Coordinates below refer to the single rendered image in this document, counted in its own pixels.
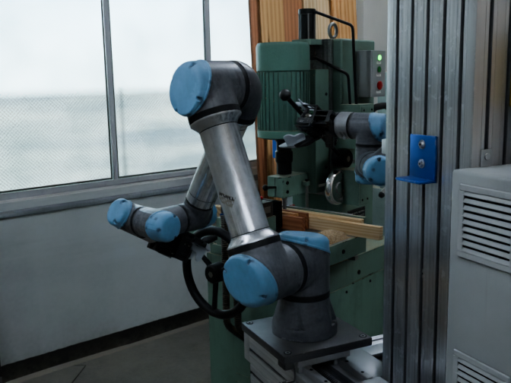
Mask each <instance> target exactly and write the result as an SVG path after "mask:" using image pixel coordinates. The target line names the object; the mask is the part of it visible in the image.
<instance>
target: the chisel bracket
mask: <svg viewBox="0 0 511 383"><path fill-rule="evenodd" d="M305 179H308V174H307V173H302V172H294V171H292V174H288V175H279V174H276V175H272V176H268V186H274V185H275V186H276V188H273V189H268V196H269V197H275V198H282V200H287V198H288V197H291V196H294V195H300V194H303V193H306V186H305V185H302V181H305Z"/></svg>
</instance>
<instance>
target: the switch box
mask: <svg viewBox="0 0 511 383"><path fill-rule="evenodd" d="M378 55H381V57H382V58H381V60H380V61H379V60H378V58H377V57H378ZM376 62H381V64H377V63H376ZM378 66H380V67H381V69H382V70H381V72H380V73H378V72H377V67H378ZM385 69H386V51H382V50H362V51H357V97H384V96H385ZM376 74H381V76H379V77H377V76H376ZM379 81H382V89H381V93H376V91H377V90H379V89H378V87H377V83H378V82H379Z"/></svg>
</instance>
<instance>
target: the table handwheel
mask: <svg viewBox="0 0 511 383"><path fill-rule="evenodd" d="M193 234H194V235H195V236H196V237H198V238H200V239H201V238H202V237H204V236H210V235H212V236H214V235H216V236H218V237H220V238H222V239H223V240H224V241H226V242H227V243H228V244H230V241H231V238H230V233H229V232H228V231H226V230H225V229H222V228H220V227H217V226H208V227H205V228H204V229H198V230H196V231H195V232H194V233H193ZM191 260H192V259H189V260H188V261H187V263H185V262H182V271H183V276H184V279H185V282H186V286H187V288H188V291H189V293H190V295H191V296H192V298H193V299H194V301H195V302H196V304H197V305H198V306H199V307H200V308H201V309H202V310H203V311H204V312H206V313H207V314H209V315H210V316H212V317H215V318H219V319H230V318H234V317H236V316H238V315H239V314H240V313H242V312H243V311H244V309H245V308H246V306H244V305H242V304H240V302H238V303H237V304H236V305H235V306H234V307H233V308H231V309H228V310H220V309H218V308H217V293H218V284H219V282H221V281H223V280H224V276H223V271H224V270H225V269H224V265H225V264H223V263H222V262H216V263H213V264H212V263H211V261H210V260H209V259H208V258H207V257H206V256H205V255H203V257H202V260H203V262H204V263H205V264H206V265H207V267H206V268H205V276H206V279H207V280H208V281H209V282H210V283H213V296H212V305H210V304H209V303H208V302H207V301H206V300H205V299H204V298H203V297H202V295H201V294H200V292H199V291H198V289H197V287H196V285H195V281H194V279H193V276H192V266H191Z"/></svg>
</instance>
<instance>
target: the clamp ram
mask: <svg viewBox="0 0 511 383"><path fill-rule="evenodd" d="M262 200H266V201H273V215H275V216H276V227H277V228H281V227H282V201H278V200H272V199H267V198H263V199H262Z"/></svg>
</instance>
